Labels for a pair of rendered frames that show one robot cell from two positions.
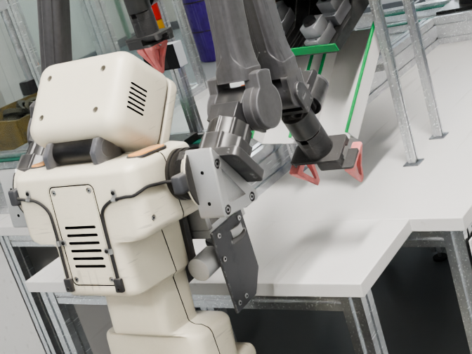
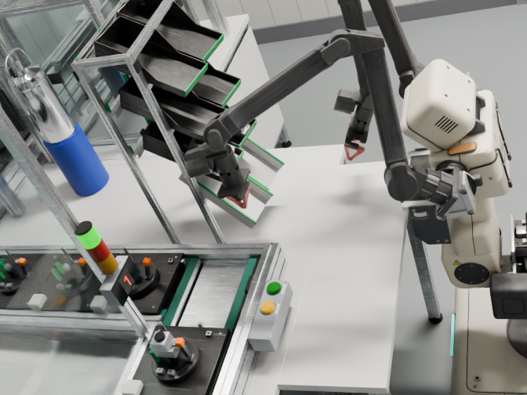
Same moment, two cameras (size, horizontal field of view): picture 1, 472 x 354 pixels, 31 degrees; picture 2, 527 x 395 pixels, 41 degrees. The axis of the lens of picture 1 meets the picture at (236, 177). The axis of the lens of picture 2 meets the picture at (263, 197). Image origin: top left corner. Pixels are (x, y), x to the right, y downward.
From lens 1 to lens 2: 2.82 m
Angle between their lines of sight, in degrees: 85
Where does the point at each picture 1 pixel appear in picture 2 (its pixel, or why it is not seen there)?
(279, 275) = not seen: hidden behind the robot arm
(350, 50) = not seen: hidden behind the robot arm
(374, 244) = (368, 168)
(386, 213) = (328, 176)
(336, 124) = (263, 176)
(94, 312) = not seen: outside the picture
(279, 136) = (254, 212)
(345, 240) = (359, 183)
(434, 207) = (328, 158)
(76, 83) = (452, 83)
